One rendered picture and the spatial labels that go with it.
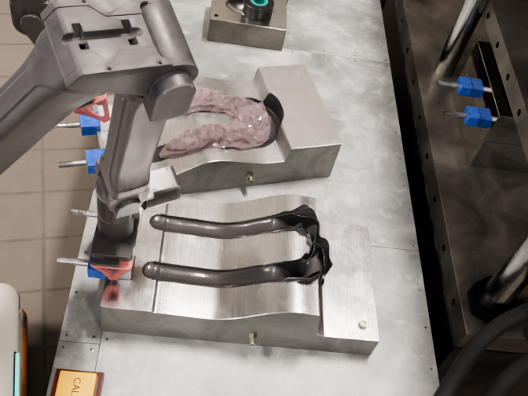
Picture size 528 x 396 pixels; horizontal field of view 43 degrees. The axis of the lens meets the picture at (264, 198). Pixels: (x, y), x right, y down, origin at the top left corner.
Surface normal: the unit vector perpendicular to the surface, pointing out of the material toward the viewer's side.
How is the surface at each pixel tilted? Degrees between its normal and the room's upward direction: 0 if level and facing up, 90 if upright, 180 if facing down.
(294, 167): 90
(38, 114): 108
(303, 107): 0
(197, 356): 0
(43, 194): 0
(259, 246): 28
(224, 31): 90
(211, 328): 90
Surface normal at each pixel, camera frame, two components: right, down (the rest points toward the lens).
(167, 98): 0.37, 0.90
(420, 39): 0.16, -0.62
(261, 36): -0.02, 0.78
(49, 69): -0.58, 0.06
